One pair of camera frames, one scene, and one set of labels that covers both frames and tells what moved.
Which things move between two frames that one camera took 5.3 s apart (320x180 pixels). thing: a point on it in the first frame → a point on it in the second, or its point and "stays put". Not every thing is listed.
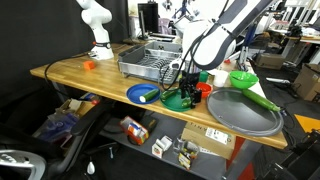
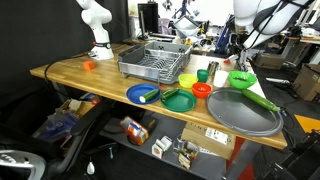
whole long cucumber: [261, 100] stays put
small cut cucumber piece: [186, 103] → [239, 78]
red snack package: [135, 131] stays put
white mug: [219, 77] stays put
